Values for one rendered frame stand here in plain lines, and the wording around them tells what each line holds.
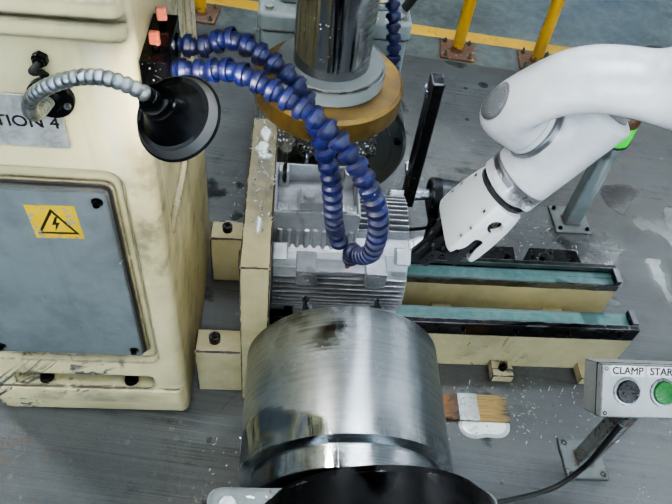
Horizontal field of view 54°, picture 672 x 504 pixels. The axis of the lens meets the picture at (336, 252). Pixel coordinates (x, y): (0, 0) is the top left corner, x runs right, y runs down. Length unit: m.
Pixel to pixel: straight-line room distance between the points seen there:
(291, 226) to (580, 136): 0.39
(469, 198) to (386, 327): 0.22
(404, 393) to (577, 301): 0.61
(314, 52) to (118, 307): 0.40
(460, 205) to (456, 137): 0.75
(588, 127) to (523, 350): 0.51
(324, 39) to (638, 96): 0.33
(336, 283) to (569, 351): 0.47
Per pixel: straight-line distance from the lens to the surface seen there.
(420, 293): 1.19
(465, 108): 1.74
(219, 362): 1.05
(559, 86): 0.74
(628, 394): 0.95
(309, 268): 0.93
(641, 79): 0.74
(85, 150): 0.69
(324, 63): 0.75
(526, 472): 1.15
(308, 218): 0.91
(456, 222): 0.89
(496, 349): 1.18
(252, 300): 0.89
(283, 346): 0.78
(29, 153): 0.71
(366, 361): 0.74
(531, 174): 0.83
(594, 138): 0.81
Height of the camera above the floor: 1.80
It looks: 49 degrees down
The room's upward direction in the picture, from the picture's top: 9 degrees clockwise
